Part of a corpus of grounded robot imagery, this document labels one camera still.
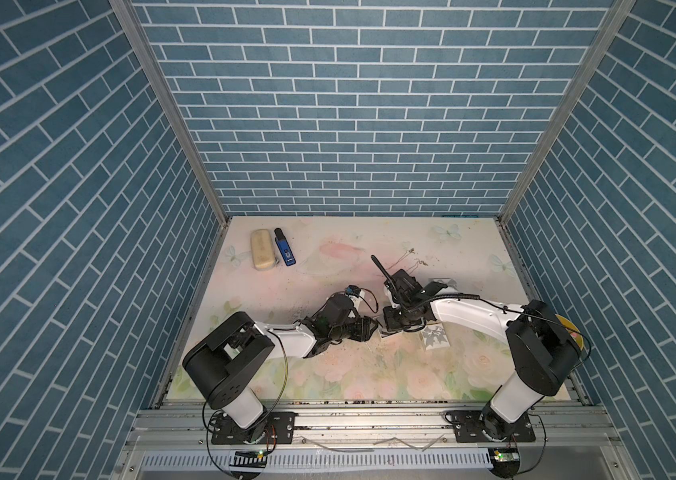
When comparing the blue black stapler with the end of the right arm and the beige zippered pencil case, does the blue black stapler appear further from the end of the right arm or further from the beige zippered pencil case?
the end of the right arm

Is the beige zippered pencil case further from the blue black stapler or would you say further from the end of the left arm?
the end of the left arm

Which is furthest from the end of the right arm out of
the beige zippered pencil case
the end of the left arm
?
the beige zippered pencil case

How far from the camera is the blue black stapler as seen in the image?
1073mm

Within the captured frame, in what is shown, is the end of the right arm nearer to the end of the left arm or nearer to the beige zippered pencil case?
the end of the left arm

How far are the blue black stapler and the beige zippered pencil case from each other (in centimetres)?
3

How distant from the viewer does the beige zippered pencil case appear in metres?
1.05

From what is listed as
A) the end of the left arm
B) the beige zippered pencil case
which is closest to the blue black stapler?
the beige zippered pencil case
